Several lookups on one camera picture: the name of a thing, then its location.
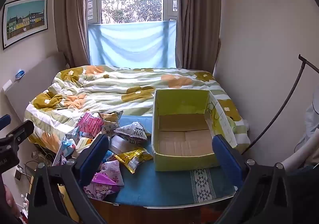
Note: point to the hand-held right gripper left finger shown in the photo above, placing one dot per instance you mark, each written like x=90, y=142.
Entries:
x=96, y=156

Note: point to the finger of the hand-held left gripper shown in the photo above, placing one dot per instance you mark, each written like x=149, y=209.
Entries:
x=5, y=120
x=22, y=131

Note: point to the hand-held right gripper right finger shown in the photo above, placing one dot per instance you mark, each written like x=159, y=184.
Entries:
x=225, y=159

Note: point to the pale pink snack packet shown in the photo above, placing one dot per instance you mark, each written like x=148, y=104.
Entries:
x=113, y=170

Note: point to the plain white snack packet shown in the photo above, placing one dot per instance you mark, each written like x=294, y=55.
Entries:
x=119, y=146

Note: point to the light blue snack packet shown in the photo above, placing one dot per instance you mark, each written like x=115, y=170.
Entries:
x=67, y=148

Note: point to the magenta snack packet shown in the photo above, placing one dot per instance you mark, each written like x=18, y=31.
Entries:
x=99, y=186

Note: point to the pink red-print snack packet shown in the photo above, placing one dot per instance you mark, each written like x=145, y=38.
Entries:
x=91, y=124

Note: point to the silver white snack packet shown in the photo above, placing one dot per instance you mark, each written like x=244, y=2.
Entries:
x=72, y=133

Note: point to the gold yellow snack packet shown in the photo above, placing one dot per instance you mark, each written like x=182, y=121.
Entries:
x=132, y=160

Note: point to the beige yellow chip packet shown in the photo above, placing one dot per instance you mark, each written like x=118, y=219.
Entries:
x=109, y=118

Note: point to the green cardboard box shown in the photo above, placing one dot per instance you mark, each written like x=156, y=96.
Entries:
x=184, y=161

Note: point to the grey white pyramid snack packet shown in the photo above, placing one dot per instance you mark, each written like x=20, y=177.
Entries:
x=132, y=131

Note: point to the person's left hand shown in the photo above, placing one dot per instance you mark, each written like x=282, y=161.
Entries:
x=10, y=197

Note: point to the floor power socket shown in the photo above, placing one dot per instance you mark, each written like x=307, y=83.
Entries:
x=18, y=173

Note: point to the small white block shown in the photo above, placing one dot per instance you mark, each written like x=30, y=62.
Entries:
x=6, y=86

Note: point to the grey headboard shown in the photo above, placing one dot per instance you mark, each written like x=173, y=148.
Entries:
x=32, y=84

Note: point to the small blue object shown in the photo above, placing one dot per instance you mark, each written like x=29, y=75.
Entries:
x=20, y=74

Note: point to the floral striped blanket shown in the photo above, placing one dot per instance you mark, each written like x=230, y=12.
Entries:
x=112, y=89

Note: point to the teal table mat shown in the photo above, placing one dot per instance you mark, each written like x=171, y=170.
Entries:
x=162, y=186

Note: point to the dark blue clothing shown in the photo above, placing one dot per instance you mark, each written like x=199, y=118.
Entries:
x=304, y=189

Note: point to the light blue window cloth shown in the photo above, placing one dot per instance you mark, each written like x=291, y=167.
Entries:
x=129, y=44

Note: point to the brown curtain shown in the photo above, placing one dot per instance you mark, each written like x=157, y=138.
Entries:
x=72, y=14
x=197, y=27

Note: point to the black lamp stand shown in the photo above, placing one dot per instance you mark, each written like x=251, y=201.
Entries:
x=300, y=57

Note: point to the framed wall picture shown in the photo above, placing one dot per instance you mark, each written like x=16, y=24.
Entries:
x=25, y=19

